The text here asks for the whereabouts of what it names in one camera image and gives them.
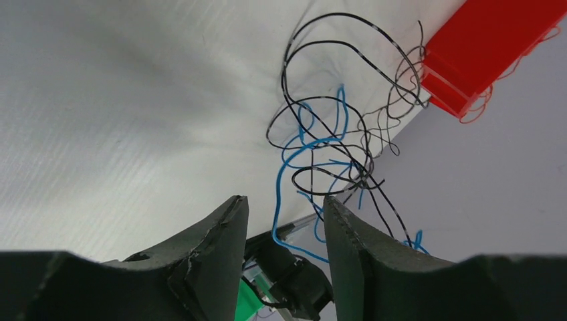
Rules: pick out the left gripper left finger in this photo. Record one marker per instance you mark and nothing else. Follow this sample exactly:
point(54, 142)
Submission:
point(201, 266)

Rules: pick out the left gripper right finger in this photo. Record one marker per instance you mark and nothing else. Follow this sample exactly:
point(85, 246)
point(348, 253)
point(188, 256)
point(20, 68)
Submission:
point(375, 277)

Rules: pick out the red bin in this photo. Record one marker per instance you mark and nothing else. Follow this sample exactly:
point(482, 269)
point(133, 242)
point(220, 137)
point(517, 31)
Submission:
point(479, 43)

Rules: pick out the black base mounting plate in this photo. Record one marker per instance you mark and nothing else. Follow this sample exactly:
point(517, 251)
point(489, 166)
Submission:
point(281, 280)

